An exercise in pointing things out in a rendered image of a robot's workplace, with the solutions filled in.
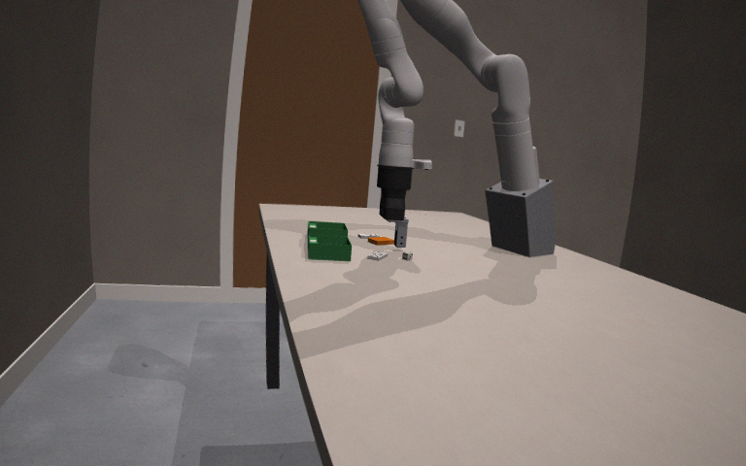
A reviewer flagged green bin rack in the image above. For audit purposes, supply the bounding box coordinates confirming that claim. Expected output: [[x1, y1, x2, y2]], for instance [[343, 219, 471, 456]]
[[307, 221, 352, 261]]

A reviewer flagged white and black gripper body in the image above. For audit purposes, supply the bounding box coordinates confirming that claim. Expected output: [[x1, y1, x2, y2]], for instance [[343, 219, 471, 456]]
[[377, 143, 432, 220]]

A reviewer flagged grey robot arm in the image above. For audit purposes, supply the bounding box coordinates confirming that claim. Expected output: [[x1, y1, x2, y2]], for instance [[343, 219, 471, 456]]
[[357, 0, 540, 191]]

